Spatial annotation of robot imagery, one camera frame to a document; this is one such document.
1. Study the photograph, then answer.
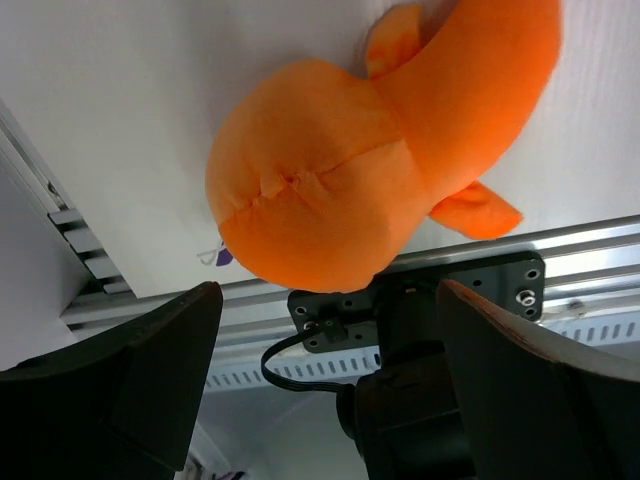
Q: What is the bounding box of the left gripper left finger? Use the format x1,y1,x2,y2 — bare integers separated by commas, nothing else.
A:
1,282,223,479

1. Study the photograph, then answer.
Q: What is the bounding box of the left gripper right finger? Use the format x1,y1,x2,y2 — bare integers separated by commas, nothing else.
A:
437,280,639,479

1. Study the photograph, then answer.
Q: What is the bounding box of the orange shark plush face down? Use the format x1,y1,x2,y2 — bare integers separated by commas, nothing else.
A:
205,1,562,293

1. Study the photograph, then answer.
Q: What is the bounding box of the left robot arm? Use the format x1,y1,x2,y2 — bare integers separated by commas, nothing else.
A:
1,280,639,479

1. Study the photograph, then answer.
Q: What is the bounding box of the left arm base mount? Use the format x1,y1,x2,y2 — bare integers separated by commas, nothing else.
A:
287,252,546,357

